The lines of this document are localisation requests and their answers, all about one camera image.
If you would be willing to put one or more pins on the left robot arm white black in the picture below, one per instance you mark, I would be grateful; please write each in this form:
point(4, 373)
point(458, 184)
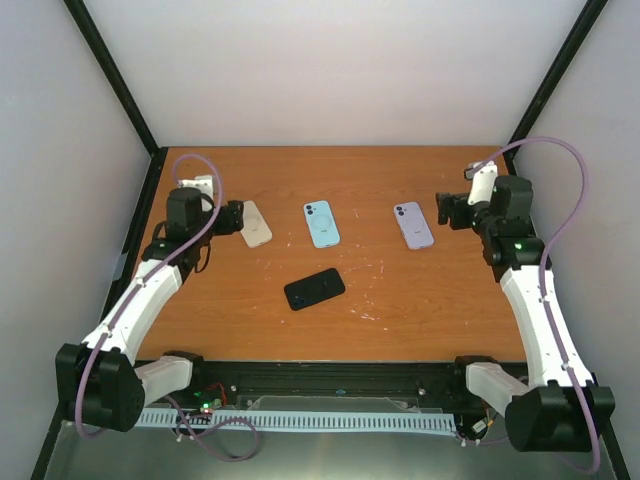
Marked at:
point(99, 385)

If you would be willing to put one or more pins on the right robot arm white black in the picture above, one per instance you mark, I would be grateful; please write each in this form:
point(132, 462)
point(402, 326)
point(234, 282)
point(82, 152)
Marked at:
point(560, 407)

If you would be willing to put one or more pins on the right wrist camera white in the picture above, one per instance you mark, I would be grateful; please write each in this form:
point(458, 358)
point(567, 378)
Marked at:
point(482, 177)

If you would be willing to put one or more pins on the light blue phone case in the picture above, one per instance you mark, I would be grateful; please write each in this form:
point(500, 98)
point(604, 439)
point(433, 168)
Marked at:
point(321, 224)

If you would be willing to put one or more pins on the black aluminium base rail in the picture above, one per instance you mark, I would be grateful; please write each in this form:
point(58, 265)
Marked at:
point(423, 384)

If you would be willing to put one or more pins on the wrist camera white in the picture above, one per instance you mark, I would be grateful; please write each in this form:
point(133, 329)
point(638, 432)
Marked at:
point(482, 177)
point(204, 183)

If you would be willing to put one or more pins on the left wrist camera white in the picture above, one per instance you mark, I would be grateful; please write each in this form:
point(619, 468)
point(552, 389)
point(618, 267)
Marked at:
point(204, 183)

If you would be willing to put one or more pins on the black frame post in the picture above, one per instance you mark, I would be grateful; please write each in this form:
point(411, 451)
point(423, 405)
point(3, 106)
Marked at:
point(94, 40)
point(582, 26)

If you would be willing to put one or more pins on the light blue cable duct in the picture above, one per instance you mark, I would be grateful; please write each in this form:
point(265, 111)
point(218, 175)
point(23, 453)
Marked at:
point(328, 422)

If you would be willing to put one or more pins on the black phone case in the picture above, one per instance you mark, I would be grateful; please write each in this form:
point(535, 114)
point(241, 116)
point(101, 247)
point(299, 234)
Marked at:
point(314, 289)

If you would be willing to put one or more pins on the right black frame post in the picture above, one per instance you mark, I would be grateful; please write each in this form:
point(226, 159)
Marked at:
point(582, 26)

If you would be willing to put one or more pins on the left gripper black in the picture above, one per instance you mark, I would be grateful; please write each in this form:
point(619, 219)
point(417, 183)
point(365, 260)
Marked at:
point(231, 217)

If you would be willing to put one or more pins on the beige phone case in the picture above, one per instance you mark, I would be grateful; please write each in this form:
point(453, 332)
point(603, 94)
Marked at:
point(255, 231)

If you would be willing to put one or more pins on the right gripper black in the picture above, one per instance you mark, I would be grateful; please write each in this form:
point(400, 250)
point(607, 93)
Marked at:
point(447, 200)

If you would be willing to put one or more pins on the left black frame post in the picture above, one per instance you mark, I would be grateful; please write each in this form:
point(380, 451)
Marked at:
point(94, 40)

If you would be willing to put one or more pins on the lilac phone case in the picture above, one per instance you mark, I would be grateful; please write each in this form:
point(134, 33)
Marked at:
point(413, 225)

